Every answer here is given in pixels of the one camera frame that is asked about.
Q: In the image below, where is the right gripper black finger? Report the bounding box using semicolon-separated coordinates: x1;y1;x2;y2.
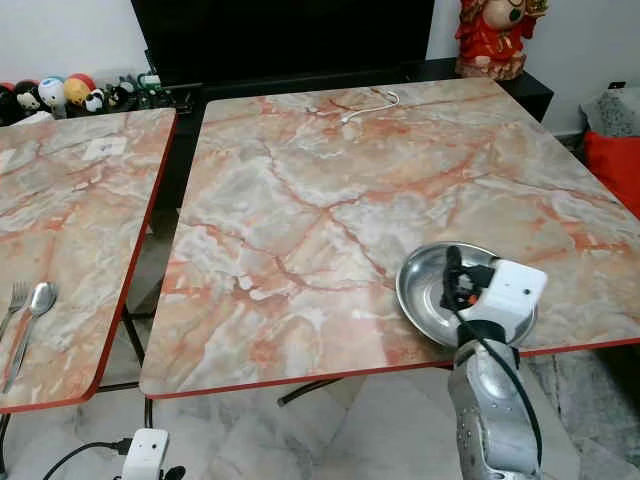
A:
445;246;467;307

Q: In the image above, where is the round stainless steel plate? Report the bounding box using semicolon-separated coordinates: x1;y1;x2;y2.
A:
395;241;502;350

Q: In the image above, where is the silver metal fork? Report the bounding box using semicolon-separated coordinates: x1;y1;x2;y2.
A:
6;281;30;336

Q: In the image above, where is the silver metal spoon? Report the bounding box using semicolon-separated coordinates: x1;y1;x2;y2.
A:
4;281;59;394

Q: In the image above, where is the red cushion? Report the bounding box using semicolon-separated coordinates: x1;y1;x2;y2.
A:
583;130;640;219

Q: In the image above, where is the white curved hook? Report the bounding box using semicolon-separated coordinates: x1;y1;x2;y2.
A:
339;89;402;125

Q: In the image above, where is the black metal table leg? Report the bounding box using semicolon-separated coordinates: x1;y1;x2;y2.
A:
277;376;346;407

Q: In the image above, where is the black mouse toy figure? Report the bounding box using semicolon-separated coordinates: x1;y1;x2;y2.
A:
0;83;23;126

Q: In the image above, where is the grey cloth bag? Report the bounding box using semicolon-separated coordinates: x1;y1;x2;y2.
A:
581;86;640;139

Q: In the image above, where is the red fortune god figurine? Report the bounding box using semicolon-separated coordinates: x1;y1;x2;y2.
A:
454;0;550;82

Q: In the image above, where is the black white toy figure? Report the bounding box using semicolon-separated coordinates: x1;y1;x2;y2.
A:
16;83;47;122

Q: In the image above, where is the white blue toy figure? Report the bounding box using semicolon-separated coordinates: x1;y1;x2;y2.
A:
39;75;69;114

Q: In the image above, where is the orange red toy figure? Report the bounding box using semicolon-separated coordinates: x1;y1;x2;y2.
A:
63;72;97;108

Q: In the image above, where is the black flat television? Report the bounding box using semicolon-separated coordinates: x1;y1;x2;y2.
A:
129;0;437;87

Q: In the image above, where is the green black gadget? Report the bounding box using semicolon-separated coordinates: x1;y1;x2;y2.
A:
135;71;203;111

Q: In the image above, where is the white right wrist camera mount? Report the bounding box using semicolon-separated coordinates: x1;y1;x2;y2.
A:
458;259;549;350

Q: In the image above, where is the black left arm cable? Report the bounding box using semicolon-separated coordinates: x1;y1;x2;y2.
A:
44;437;132;480

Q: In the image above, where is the black floor cable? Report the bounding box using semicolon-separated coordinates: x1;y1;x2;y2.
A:
122;300;158;433

